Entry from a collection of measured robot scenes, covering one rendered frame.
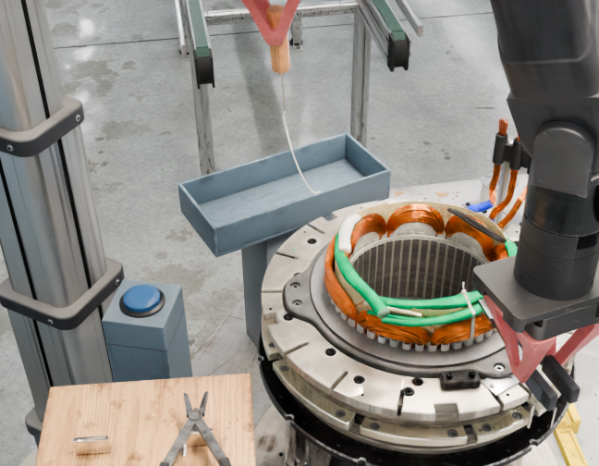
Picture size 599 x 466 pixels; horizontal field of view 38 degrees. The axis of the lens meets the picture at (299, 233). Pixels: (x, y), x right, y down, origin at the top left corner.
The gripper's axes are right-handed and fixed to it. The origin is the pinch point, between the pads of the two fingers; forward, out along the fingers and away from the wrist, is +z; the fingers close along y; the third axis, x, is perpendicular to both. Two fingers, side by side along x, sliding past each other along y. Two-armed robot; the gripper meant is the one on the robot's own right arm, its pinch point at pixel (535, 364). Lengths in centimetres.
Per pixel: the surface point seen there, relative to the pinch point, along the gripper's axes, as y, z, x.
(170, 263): 4, 111, 169
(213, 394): -22.6, 9.9, 16.5
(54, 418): -36.9, 9.8, 19.3
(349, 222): -5.1, 0.3, 24.4
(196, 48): 13, 35, 150
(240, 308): -8, 37, 57
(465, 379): -2.2, 6.3, 6.0
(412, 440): -7.7, 11.0, 5.1
